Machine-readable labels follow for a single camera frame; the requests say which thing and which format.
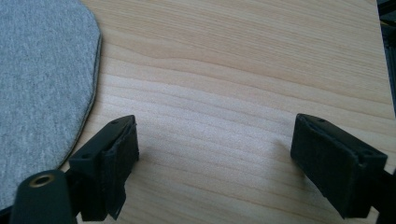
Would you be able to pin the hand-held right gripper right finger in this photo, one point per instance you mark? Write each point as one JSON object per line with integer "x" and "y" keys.
{"x": 330, "y": 165}

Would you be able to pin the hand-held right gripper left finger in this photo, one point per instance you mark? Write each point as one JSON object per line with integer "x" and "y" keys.
{"x": 106, "y": 155}

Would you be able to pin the grey cloth garment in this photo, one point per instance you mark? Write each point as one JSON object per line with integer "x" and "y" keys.
{"x": 43, "y": 87}

